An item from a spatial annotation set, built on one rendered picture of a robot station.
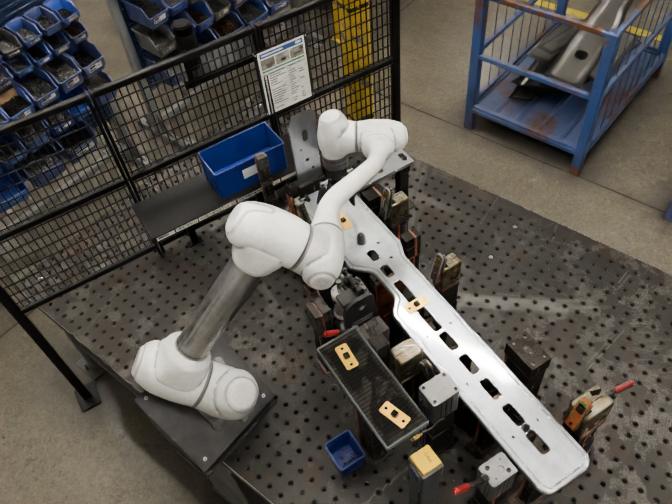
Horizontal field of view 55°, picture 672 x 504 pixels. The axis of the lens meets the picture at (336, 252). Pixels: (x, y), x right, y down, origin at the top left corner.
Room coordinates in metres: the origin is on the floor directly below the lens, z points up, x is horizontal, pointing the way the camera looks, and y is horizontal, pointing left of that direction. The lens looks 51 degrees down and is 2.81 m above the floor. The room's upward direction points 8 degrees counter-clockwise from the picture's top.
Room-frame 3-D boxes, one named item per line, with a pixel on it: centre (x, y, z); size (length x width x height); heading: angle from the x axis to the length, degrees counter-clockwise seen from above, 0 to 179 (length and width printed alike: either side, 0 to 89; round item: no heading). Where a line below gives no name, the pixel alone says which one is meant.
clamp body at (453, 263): (1.34, -0.38, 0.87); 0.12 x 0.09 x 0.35; 116
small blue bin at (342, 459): (0.83, 0.06, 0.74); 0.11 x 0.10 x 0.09; 26
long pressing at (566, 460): (1.19, -0.26, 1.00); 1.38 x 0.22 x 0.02; 26
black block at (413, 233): (1.53, -0.28, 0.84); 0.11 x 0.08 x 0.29; 116
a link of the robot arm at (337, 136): (1.63, -0.05, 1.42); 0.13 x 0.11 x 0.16; 82
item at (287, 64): (2.17, 0.11, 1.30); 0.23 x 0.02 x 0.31; 116
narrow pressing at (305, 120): (1.87, 0.06, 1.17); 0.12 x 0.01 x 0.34; 116
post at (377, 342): (1.03, -0.10, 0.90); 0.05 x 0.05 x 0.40; 26
